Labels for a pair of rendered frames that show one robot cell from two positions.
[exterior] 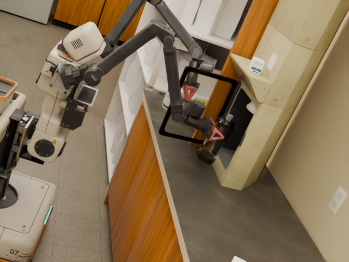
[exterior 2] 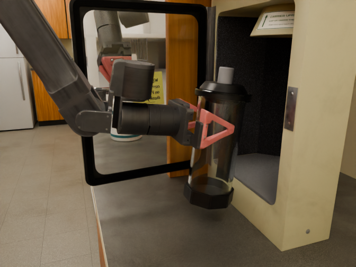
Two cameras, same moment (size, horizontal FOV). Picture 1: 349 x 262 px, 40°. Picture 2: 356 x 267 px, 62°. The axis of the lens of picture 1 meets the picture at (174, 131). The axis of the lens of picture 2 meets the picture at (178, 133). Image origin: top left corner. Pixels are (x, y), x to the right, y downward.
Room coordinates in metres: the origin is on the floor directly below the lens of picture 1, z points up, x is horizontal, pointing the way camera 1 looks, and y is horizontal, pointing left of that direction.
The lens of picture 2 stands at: (1.66, -0.13, 1.30)
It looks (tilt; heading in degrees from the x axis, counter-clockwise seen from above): 16 degrees down; 0
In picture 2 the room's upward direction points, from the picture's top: straight up
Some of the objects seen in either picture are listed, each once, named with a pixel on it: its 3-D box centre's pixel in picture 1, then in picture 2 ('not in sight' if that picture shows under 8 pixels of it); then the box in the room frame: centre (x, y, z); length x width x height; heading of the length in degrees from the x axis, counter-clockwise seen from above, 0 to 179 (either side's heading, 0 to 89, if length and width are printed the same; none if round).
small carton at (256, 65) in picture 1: (256, 65); not in sight; (2.20, -0.23, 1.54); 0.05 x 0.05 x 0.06; 8
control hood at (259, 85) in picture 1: (245, 77); not in sight; (2.25, -0.21, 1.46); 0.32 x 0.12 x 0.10; 20
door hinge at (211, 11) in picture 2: (224, 114); (208, 91); (2.40, -0.21, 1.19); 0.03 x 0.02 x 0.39; 20
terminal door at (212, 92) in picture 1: (197, 107); (147, 95); (2.34, -0.06, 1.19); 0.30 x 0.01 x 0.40; 115
